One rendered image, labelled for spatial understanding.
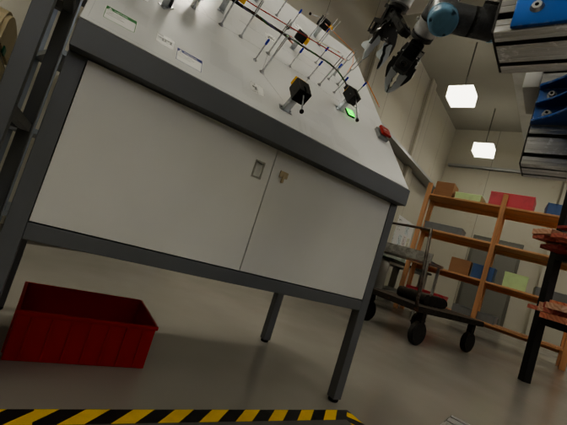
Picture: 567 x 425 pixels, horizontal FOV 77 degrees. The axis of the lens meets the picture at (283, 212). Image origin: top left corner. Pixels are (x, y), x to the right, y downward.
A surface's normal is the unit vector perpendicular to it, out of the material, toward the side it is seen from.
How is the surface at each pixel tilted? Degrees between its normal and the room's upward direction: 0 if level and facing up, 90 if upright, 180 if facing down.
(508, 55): 180
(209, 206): 90
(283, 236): 90
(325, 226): 90
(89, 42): 90
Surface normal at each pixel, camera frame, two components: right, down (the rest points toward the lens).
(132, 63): 0.52, 0.11
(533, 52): -0.30, 0.95
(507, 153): -0.59, -0.24
